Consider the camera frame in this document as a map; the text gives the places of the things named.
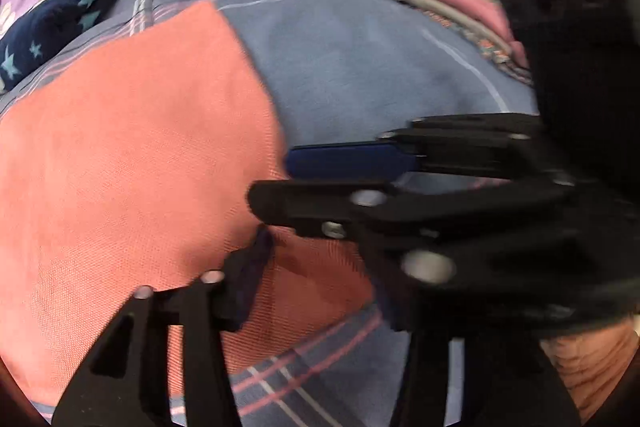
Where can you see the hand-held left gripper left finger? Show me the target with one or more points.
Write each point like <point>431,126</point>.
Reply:
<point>247,277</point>

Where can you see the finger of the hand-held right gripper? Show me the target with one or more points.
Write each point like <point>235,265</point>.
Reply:
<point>350,159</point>
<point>310,207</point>

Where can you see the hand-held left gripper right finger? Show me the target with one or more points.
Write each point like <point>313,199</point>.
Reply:
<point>425,357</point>

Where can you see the pink long-sleeve shirt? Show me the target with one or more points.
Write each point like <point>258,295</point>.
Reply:
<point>125,157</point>

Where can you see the person's right hand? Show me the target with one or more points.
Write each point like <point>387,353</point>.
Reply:
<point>600,362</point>

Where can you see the blue plaid bedsheet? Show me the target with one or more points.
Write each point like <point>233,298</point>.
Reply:
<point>360,72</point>

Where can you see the patterned folded garment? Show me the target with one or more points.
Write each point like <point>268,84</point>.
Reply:
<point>500,57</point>

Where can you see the pink folded garment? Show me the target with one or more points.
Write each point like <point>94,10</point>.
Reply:
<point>470,4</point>

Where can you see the navy star-print blanket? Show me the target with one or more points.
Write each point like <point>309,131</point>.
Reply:
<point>55,22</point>

